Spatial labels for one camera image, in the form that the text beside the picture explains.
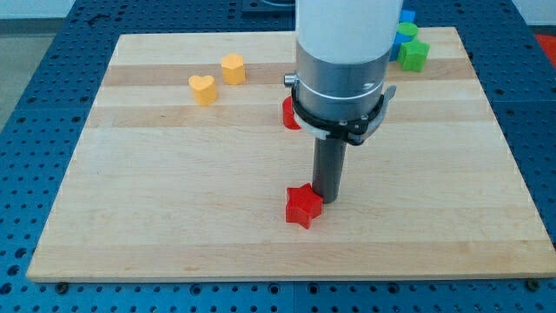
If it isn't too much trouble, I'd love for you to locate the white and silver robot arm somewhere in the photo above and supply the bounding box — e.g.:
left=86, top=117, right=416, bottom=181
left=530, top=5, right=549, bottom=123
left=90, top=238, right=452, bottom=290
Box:
left=292, top=0, right=403, bottom=122

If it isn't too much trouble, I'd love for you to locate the red circle block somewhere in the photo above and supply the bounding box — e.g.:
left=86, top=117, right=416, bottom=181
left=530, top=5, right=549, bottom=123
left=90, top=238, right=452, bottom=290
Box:
left=281, top=97, right=301, bottom=130

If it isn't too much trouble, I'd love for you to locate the red star block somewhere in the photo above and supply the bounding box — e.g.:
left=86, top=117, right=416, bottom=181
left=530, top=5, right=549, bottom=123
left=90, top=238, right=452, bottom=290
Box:
left=285, top=183, right=323, bottom=230

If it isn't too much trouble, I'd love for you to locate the green star block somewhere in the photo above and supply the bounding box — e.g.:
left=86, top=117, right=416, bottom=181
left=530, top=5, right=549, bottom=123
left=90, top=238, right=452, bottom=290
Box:
left=397, top=38, right=430, bottom=72

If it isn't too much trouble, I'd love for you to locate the green circle block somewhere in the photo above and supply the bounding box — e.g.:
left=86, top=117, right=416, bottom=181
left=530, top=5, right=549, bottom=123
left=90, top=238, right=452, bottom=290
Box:
left=397, top=22, right=419, bottom=38

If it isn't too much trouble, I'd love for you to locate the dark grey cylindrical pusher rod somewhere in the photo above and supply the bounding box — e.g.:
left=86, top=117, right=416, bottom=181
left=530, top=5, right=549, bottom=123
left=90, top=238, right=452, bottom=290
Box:
left=312, top=138, right=346, bottom=203

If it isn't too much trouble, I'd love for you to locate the light wooden board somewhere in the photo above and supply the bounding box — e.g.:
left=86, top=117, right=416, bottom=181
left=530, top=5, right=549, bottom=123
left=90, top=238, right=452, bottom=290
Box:
left=27, top=27, right=555, bottom=283

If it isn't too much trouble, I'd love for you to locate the yellow heart block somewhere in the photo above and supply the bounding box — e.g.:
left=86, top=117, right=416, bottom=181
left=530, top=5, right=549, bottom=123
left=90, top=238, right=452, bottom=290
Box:
left=188, top=76, right=218, bottom=106

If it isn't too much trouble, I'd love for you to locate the yellow hexagon block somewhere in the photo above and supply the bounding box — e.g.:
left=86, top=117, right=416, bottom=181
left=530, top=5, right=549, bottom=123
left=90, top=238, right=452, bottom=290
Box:
left=221, top=53, right=247, bottom=85

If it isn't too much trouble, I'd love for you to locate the blue cube block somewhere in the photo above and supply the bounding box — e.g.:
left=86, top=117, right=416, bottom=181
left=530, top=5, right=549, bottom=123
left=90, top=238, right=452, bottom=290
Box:
left=399, top=10, right=416, bottom=23

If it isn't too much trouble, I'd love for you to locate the black and white clamp ring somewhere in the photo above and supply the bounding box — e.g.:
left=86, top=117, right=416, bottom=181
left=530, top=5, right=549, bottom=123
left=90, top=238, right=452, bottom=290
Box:
left=290, top=84, right=398, bottom=147

